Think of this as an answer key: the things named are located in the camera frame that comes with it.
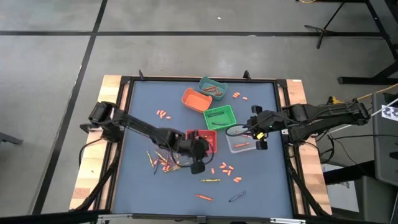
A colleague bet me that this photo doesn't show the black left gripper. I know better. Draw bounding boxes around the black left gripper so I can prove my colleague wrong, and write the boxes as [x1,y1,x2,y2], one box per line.
[177,129,215,175]

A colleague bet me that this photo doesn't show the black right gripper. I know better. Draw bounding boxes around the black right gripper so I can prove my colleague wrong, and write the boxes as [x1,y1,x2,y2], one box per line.
[247,105,282,151]

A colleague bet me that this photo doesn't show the red slotted plastic basket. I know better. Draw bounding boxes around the red slotted plastic basket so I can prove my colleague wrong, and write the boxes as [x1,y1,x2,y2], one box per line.
[185,129,218,154]

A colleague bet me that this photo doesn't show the clear plastic container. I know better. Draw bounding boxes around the clear plastic container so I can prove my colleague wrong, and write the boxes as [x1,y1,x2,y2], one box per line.
[224,124,259,154]

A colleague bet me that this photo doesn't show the green slotted plastic basket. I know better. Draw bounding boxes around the green slotted plastic basket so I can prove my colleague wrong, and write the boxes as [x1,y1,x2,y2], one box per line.
[203,105,238,132]

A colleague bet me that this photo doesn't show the orange plastic bin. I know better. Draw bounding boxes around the orange plastic bin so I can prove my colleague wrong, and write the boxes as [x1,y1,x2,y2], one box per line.
[181,87,214,114]

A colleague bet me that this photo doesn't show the teal plastic bin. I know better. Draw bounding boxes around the teal plastic bin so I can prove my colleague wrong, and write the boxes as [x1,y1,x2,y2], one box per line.
[198,76,229,101]

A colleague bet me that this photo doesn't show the wooden table board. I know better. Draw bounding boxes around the wooden table board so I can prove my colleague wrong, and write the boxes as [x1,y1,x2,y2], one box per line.
[68,74,131,211]
[284,78,333,216]

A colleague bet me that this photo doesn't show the black stand legs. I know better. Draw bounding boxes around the black stand legs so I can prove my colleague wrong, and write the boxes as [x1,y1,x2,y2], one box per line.
[303,0,398,86]

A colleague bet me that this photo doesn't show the grey cabinet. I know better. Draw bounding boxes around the grey cabinet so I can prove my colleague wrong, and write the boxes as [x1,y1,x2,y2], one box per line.
[371,92,398,187]

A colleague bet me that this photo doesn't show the black white fiducial tag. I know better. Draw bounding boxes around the black white fiducial tag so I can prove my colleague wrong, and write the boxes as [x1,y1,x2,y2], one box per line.
[381,105,398,122]

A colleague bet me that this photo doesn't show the dark grey box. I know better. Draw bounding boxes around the dark grey box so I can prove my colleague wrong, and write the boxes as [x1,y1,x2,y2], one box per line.
[353,175,398,224]

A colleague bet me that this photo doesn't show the black rig crossbeam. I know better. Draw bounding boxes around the black rig crossbeam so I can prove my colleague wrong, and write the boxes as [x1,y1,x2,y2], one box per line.
[0,208,398,224]

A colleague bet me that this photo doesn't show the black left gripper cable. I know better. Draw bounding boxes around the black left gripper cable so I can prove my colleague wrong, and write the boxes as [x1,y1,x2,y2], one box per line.
[166,144,216,168]

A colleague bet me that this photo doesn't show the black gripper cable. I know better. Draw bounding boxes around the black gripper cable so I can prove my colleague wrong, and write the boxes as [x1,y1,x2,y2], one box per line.
[224,122,261,138]
[166,144,216,168]

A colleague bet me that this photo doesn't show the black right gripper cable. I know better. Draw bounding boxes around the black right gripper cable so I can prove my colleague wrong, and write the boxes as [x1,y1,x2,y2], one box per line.
[224,122,261,138]

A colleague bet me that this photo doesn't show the yellow extension cable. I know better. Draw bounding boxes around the yellow extension cable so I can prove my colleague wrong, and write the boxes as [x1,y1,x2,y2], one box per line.
[328,83,398,105]

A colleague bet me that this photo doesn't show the black floor cable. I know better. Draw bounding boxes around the black floor cable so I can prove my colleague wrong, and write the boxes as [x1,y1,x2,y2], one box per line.
[329,133,398,141]

